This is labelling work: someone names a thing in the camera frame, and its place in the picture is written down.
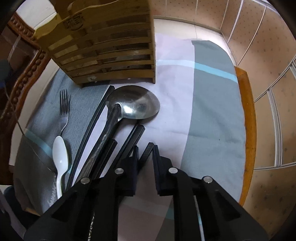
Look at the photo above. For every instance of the white plastic spoon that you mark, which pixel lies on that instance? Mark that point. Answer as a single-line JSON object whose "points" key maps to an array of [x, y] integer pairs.
{"points": [[61, 161]]}

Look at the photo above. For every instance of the grey pink striped cloth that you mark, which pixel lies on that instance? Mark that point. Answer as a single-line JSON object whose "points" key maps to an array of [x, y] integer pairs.
{"points": [[199, 128]]}

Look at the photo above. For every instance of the brown wooden utensil holder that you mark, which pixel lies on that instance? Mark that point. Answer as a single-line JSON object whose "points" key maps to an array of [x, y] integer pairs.
{"points": [[94, 41]]}

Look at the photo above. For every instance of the steel ladle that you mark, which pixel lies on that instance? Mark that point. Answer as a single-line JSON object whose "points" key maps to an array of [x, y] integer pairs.
{"points": [[131, 102]]}

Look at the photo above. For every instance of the carved brown wooden chair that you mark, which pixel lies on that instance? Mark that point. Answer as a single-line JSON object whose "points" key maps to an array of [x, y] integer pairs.
{"points": [[37, 64]]}

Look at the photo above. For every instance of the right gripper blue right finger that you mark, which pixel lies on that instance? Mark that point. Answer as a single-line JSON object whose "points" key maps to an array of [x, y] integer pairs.
{"points": [[166, 178]]}

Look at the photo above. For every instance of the steel fork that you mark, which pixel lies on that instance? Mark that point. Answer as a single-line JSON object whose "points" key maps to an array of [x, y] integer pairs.
{"points": [[64, 110]]}

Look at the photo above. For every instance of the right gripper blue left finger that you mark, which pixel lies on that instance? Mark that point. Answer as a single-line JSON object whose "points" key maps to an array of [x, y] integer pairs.
{"points": [[129, 175]]}

